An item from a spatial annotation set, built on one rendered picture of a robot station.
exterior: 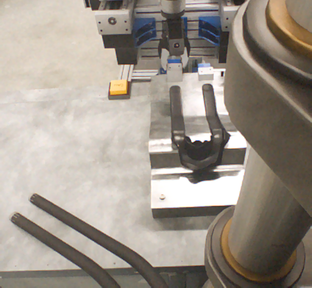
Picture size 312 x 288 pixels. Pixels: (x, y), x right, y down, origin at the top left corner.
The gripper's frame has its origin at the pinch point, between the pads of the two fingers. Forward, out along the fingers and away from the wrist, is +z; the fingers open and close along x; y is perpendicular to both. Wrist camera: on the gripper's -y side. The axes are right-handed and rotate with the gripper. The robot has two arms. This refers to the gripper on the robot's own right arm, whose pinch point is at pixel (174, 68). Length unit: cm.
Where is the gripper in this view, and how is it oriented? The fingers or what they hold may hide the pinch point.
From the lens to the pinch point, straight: 110.7
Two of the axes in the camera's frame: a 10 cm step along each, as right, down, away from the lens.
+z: 0.6, 6.6, 7.5
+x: -10.0, 0.5, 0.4
